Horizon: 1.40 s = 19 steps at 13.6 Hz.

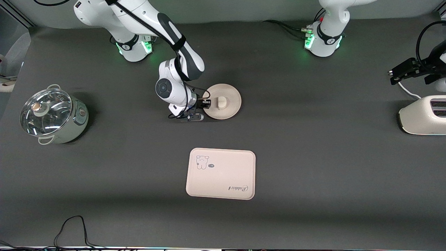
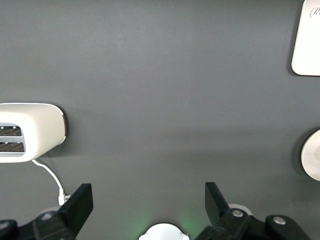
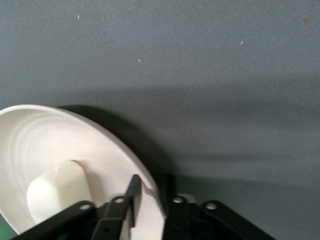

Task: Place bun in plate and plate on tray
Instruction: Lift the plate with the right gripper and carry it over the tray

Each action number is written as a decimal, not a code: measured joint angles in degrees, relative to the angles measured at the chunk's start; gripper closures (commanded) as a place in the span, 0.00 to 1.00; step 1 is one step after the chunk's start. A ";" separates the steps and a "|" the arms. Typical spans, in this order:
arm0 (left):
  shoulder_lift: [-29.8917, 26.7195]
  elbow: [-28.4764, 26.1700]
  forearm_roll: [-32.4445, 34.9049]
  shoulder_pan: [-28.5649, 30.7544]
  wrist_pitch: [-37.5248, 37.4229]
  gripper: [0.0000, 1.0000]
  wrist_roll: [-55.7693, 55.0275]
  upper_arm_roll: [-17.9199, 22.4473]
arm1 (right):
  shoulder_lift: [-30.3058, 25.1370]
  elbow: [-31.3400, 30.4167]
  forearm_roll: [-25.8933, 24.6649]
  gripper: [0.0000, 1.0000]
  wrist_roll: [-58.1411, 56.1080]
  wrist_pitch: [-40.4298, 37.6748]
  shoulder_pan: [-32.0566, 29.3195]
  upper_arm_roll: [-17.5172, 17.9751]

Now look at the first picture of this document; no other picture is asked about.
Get pale green electric pot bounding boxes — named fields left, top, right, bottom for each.
left=21, top=84, right=89, bottom=145

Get black left arm base cables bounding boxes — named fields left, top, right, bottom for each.
left=262, top=7, right=324, bottom=40

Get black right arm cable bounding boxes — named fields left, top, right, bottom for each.
left=105, top=0, right=211, bottom=120

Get white toaster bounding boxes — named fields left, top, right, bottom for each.
left=398, top=95, right=446, bottom=135

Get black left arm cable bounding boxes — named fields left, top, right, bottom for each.
left=416, top=21, right=446, bottom=68

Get round beige plate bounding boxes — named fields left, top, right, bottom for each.
left=202, top=84, right=242, bottom=120

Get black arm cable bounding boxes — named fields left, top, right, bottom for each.
left=416, top=21, right=446, bottom=68
left=105, top=0, right=211, bottom=120

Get translucent plastic cover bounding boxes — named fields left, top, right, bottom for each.
left=0, top=32, right=32, bottom=93

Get thin black loose cable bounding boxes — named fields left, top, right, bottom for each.
left=54, top=215, right=105, bottom=250

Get white toaster power cable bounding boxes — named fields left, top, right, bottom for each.
left=389, top=70, right=422, bottom=100

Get glass pot lid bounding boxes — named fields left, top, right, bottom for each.
left=20, top=88, right=73, bottom=137

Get beige rabbit print tray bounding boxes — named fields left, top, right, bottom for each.
left=186, top=148, right=256, bottom=200

